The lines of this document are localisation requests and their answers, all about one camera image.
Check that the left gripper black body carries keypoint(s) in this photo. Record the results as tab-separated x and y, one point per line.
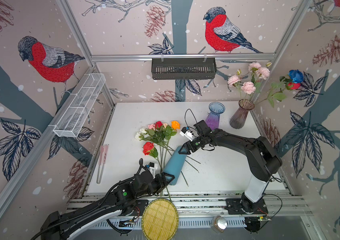
156	185

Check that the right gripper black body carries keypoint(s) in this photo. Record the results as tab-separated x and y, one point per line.
197	142

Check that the teal ceramic vase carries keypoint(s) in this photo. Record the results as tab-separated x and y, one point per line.
175	165

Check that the pink grey glass vase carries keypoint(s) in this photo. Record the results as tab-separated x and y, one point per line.
238	120

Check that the pink carnation bunch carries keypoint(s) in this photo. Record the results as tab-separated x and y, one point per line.
259	73
245	89

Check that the red artificial rose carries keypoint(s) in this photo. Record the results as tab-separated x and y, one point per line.
276	92

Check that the blue artificial rose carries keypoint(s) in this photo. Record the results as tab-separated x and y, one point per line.
296	76

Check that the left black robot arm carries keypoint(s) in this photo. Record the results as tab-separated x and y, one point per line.
120	200

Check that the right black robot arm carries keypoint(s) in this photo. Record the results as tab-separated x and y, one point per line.
262	159

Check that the blue purple glass vase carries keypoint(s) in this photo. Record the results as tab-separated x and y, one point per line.
213	118

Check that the orange artificial rose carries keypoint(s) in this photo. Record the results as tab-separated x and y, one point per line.
171	131

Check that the dark red carnation stem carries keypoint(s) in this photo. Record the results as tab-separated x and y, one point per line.
149	149

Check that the yellow woven bamboo tray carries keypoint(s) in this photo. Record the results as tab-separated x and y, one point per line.
160	220

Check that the pink artificial rose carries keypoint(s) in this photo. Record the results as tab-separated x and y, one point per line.
152	127

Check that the white artificial rose bunch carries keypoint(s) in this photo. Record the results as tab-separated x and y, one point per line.
141	134

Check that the pink silicone tongs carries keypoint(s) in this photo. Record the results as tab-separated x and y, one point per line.
102	162

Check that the black hanging basket shelf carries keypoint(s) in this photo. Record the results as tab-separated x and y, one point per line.
184	69

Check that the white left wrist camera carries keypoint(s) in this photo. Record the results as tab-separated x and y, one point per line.
154	168

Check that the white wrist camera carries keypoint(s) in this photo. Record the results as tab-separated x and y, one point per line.
154	168
186	132

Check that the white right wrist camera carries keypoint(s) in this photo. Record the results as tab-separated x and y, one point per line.
186	132

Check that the white wire mesh basket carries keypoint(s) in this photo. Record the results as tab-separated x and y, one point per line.
76	114

